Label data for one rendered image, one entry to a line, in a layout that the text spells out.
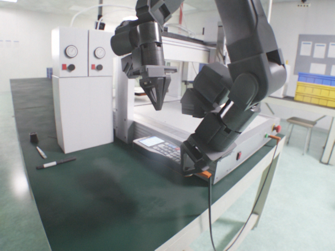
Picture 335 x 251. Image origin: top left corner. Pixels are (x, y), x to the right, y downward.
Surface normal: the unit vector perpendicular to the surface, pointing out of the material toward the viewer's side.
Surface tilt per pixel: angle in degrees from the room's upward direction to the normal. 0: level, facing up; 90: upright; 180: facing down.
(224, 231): 0
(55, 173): 0
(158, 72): 75
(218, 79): 105
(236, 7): 101
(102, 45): 90
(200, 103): 90
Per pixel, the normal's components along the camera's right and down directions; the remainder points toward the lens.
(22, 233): 0.07, -0.97
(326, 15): -0.72, 0.13
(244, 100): -0.79, 0.34
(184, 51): 0.69, 0.22
